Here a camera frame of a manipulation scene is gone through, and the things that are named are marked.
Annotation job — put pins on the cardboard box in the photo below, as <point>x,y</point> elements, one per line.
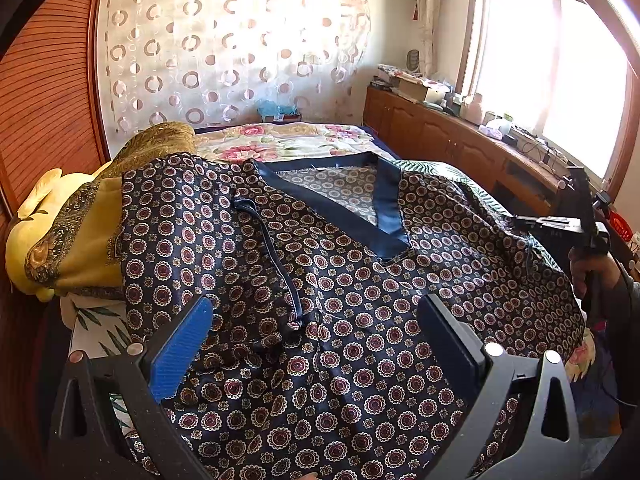
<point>417,91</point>

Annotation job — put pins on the lace window curtain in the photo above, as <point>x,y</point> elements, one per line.
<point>430,15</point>

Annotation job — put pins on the navy medallion print shirt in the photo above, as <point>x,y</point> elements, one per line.
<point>350,285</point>

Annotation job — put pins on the dark blue red cloth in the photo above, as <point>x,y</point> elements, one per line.
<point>600,400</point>

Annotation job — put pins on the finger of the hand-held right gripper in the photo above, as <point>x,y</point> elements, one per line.
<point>542,222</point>

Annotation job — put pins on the floral quilt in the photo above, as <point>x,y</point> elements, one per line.
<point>280,142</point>

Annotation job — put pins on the person's right hand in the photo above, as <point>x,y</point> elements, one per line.
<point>576,275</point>

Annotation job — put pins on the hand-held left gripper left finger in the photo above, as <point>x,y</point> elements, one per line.
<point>182,350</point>

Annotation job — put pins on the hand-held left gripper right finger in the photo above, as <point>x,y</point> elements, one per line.
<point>450,345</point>

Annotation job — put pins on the person's right forearm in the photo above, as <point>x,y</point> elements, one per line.
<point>627,305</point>

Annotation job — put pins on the pale yellow pillow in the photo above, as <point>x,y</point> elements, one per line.
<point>40,200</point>

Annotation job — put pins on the small round fan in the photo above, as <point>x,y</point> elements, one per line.
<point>415,59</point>

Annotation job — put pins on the wooden slatted wardrobe door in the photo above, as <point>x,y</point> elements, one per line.
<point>50,85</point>

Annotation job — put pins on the wooden cabinet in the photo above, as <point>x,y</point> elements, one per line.
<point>440,135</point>

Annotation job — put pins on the palm leaf print bedsheet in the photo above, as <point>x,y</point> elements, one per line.
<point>100,320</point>

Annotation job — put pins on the red basket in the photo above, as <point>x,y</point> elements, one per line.
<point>620,225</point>

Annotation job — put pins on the floral cloth on cabinet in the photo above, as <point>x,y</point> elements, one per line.
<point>400,71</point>

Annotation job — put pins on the window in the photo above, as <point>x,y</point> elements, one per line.
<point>550,70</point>

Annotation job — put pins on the clear plastic bag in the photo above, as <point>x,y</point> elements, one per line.
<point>492,131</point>

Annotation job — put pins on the sheer circle pattern curtain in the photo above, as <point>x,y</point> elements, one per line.
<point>225,45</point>

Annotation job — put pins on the pale pink bottle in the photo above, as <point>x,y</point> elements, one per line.
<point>472,107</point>

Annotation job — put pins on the black electronic device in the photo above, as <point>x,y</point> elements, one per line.
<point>520,136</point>

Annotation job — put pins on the yellow paisley cloth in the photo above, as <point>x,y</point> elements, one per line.
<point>95,240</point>

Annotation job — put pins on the teal box by curtain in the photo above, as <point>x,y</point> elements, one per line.
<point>275,110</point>

